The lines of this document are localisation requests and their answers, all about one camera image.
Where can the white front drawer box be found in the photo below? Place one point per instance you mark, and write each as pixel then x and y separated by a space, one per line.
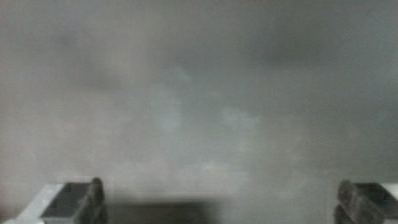
pixel 213 101

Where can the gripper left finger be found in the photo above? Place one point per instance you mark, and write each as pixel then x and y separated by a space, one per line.
pixel 77 206

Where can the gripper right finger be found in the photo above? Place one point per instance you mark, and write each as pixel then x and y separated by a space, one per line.
pixel 366 203

